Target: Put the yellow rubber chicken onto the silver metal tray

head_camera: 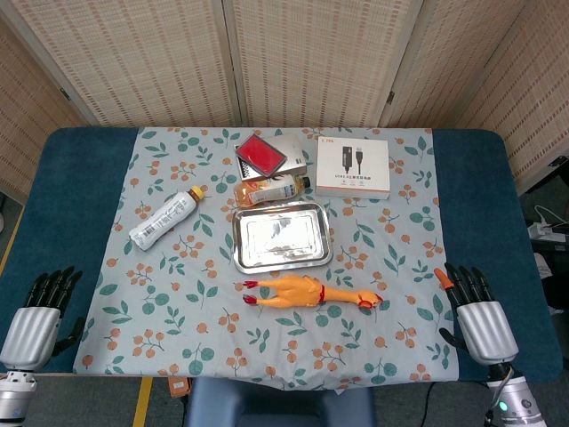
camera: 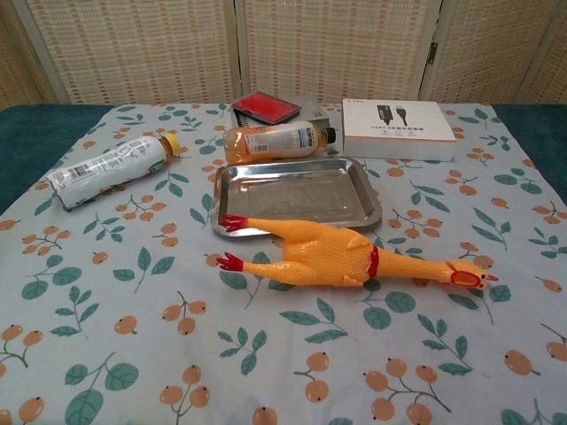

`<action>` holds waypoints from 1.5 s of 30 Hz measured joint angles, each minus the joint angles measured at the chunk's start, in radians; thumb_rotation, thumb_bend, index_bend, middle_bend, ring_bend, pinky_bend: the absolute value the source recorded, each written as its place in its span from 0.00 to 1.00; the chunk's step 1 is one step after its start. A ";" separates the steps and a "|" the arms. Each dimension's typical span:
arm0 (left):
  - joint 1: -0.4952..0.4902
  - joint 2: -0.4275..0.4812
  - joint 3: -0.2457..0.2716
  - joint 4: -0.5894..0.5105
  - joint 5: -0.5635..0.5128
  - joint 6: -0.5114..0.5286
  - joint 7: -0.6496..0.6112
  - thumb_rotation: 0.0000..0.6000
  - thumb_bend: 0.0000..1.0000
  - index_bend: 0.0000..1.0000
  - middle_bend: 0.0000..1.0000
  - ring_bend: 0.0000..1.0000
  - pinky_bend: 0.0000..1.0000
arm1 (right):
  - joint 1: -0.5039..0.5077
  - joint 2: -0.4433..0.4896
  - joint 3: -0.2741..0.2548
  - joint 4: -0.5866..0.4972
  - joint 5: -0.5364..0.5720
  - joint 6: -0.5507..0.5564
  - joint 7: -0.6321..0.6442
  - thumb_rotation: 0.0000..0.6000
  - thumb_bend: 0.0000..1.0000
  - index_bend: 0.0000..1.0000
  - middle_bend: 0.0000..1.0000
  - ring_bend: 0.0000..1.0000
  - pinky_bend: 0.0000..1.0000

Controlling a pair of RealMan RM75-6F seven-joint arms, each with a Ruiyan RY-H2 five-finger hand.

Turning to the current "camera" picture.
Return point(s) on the orange rubber chicken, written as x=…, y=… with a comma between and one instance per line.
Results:
x=319, y=252

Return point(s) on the stainless steel tray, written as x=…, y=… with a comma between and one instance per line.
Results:
x=288, y=190

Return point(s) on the orange juice bottle, black cap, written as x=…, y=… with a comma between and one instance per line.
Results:
x=266, y=141

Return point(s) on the red and black case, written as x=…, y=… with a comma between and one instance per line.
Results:
x=266, y=108

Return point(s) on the floral tablecloth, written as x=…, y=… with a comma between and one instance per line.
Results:
x=133, y=310

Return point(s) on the white-label bottle with yellow cap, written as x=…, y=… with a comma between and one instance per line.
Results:
x=102, y=170

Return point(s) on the metal screen hinge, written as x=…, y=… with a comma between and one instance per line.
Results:
x=432, y=53

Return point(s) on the woven folding screen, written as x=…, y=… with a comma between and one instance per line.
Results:
x=133, y=48

